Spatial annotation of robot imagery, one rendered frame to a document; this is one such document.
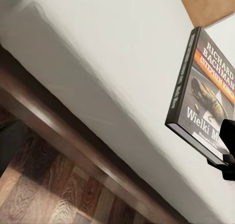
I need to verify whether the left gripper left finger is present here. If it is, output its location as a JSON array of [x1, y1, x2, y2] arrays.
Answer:
[[0, 119, 25, 178]]

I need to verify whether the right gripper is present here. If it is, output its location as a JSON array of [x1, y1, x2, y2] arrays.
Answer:
[[207, 154, 235, 181]]

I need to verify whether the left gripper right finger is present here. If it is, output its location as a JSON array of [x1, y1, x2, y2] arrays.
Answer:
[[219, 119, 235, 158]]

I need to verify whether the hardback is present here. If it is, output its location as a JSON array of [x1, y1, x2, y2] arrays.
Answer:
[[165, 26, 235, 166]]

